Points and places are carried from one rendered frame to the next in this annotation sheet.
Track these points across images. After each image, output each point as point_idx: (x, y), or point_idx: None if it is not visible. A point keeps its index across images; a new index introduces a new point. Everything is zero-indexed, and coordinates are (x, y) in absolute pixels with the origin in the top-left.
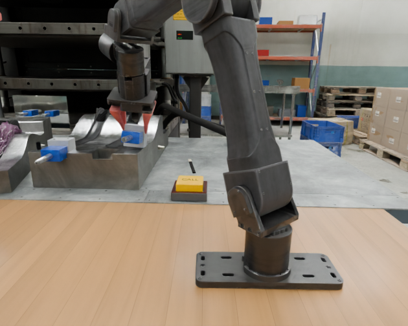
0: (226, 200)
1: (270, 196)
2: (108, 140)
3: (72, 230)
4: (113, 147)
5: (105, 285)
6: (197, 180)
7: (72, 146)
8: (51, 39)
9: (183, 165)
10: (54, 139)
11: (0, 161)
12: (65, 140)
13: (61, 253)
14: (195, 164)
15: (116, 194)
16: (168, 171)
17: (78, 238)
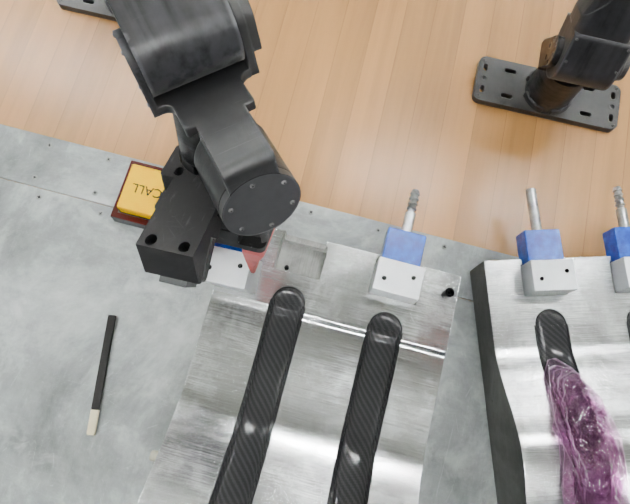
0: (101, 163)
1: None
2: (304, 393)
3: (336, 121)
4: (287, 282)
5: (286, 17)
6: (133, 185)
7: (373, 275)
8: None
9: (122, 380)
10: (411, 274)
11: (528, 330)
12: (385, 263)
13: (338, 73)
14: (87, 386)
15: (283, 226)
16: (168, 339)
17: (325, 101)
